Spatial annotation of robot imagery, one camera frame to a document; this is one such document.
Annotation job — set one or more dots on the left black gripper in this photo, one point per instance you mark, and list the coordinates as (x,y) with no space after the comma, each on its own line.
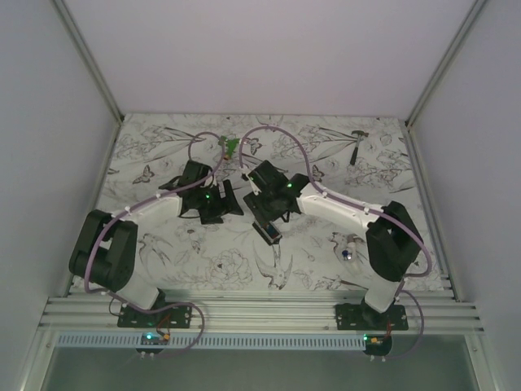
(213,216)

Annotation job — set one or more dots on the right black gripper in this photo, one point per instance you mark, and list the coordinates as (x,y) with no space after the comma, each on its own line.
(253,202)

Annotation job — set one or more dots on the black fuse box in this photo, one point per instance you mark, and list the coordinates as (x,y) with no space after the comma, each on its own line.
(268,231)

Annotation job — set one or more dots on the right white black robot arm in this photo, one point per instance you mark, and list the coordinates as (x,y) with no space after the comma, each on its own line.
(392,240)

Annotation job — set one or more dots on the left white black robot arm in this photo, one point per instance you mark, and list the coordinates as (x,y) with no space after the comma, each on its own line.
(107,247)

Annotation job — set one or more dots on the silver metal cylinder part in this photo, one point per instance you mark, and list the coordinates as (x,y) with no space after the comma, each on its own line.
(355,238)

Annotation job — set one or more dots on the small black hammer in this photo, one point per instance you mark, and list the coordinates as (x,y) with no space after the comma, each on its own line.
(360,135)

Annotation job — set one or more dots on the white blue capped part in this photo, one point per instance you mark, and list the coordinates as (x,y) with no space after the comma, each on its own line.
(349,253)

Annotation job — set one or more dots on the floral patterned table mat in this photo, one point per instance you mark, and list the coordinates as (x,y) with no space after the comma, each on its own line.
(153,148)

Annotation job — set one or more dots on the left controller board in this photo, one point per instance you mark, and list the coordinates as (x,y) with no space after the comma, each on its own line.
(152,343)

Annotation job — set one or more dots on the controller board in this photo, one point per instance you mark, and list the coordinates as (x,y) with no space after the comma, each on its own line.
(377,345)
(152,343)

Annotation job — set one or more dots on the right controller board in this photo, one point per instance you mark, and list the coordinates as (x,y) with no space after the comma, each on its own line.
(377,345)

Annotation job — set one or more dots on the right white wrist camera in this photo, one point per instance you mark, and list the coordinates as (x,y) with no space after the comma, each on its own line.
(255,189)

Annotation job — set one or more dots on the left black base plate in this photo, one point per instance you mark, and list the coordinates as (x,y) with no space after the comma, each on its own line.
(176,317)

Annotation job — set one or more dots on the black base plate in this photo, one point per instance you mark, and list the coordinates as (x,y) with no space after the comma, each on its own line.
(176,317)
(360,317)

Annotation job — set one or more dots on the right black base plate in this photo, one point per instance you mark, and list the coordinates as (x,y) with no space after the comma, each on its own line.
(360,317)

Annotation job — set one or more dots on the slotted grey cable duct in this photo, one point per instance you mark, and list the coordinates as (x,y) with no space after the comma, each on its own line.
(217,341)

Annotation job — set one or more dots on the aluminium rail frame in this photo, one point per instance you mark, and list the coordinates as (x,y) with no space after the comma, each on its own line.
(436,313)

